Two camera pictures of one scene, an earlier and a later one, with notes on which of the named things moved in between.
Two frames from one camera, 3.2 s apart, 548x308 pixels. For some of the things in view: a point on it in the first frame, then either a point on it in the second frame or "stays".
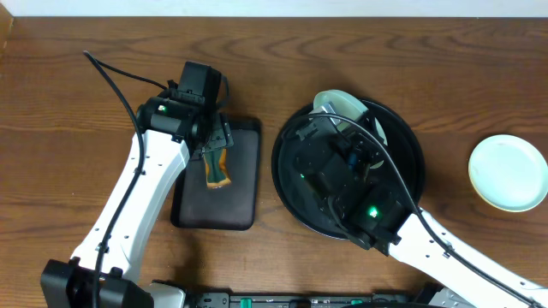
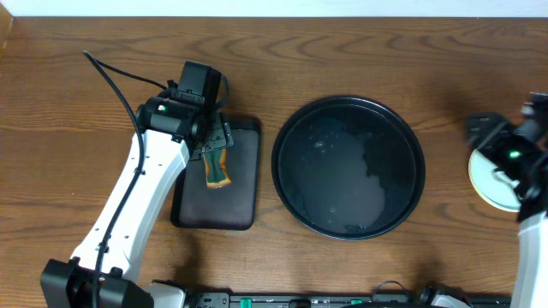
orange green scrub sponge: x=217 y=175 stays
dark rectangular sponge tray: x=232 y=206 stays
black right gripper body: x=361 y=156 → x=508 y=149
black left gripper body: x=218 y=139 stays
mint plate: x=348 y=109 → x=495 y=188
